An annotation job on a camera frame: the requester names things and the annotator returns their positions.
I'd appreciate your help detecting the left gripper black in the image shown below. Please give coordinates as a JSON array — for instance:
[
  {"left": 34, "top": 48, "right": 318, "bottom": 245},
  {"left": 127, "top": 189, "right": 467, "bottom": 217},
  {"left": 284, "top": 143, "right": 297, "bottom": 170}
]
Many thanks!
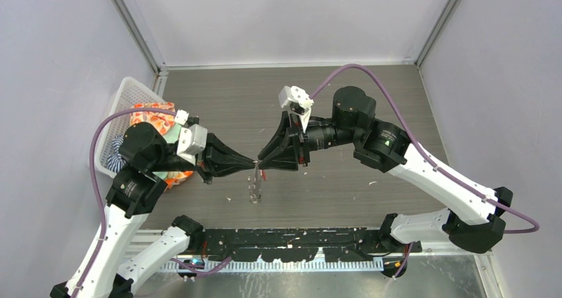
[{"left": 151, "top": 130, "right": 256, "bottom": 181}]

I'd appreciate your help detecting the white plastic basket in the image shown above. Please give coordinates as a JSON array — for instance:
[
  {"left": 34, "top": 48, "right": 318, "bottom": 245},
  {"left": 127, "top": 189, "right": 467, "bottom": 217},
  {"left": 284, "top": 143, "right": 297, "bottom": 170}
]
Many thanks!
[{"left": 90, "top": 77, "right": 164, "bottom": 178}]

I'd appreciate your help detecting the mint green cloth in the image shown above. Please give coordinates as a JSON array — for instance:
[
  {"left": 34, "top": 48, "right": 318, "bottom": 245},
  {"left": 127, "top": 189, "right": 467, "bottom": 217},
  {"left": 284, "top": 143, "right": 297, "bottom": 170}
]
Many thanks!
[{"left": 154, "top": 124, "right": 186, "bottom": 186}]

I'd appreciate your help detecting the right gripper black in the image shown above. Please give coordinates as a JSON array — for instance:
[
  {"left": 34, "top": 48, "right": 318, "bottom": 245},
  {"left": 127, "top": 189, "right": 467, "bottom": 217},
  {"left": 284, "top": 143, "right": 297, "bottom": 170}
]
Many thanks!
[{"left": 257, "top": 109, "right": 359, "bottom": 170}]

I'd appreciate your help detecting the blue striped cloth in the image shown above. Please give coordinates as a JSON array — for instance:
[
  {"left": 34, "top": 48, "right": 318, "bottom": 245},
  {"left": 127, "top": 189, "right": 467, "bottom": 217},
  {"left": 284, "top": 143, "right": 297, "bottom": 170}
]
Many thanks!
[{"left": 106, "top": 135, "right": 126, "bottom": 173}]

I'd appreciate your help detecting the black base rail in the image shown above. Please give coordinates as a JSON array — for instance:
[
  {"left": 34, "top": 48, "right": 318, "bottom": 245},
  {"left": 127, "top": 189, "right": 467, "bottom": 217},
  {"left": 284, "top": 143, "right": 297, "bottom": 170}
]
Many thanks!
[{"left": 182, "top": 227, "right": 407, "bottom": 262}]

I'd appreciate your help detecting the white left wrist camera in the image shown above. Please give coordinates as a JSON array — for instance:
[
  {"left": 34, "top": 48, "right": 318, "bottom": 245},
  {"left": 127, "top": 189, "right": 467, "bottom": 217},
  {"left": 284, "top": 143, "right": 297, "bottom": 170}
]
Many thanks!
[{"left": 174, "top": 110, "right": 208, "bottom": 166}]

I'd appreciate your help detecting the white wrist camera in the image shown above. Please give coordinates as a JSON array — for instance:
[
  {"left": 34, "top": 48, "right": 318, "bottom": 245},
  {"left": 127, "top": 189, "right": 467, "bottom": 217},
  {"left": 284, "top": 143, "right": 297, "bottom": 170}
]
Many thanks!
[
  {"left": 278, "top": 85, "right": 314, "bottom": 132},
  {"left": 174, "top": 110, "right": 208, "bottom": 166}
]

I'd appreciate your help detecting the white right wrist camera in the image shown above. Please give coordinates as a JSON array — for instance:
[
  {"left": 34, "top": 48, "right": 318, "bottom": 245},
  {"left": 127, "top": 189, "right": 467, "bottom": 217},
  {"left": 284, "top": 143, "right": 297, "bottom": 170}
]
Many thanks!
[{"left": 278, "top": 85, "right": 314, "bottom": 132}]

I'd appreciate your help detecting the silver perforated keyring plate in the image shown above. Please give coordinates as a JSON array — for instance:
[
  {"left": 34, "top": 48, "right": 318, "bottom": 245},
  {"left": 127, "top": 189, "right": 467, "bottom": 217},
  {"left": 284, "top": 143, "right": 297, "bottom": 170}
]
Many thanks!
[{"left": 248, "top": 161, "right": 263, "bottom": 204}]

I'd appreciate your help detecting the orange floral cloth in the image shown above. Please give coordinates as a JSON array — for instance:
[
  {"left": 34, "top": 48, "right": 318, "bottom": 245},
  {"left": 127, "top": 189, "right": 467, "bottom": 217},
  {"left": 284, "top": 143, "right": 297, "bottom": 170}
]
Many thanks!
[{"left": 129, "top": 102, "right": 194, "bottom": 190}]

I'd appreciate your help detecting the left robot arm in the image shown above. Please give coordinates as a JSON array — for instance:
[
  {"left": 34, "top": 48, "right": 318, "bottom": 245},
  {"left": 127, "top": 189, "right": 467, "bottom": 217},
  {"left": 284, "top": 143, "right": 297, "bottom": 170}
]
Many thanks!
[{"left": 50, "top": 123, "right": 254, "bottom": 297}]

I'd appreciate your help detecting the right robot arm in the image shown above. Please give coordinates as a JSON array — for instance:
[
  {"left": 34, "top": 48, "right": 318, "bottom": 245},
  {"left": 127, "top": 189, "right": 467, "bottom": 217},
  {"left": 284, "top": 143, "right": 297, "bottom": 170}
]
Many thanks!
[{"left": 258, "top": 86, "right": 513, "bottom": 254}]

